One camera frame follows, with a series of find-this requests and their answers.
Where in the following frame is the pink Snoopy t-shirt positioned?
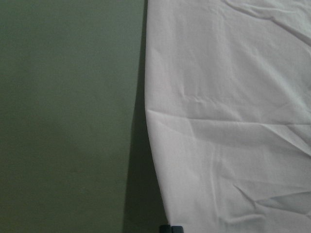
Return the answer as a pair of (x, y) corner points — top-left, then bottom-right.
(145, 0), (311, 233)

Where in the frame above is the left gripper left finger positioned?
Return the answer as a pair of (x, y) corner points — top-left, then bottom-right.
(159, 225), (172, 233)

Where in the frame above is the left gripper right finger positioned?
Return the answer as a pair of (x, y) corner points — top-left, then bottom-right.
(171, 226), (183, 233)

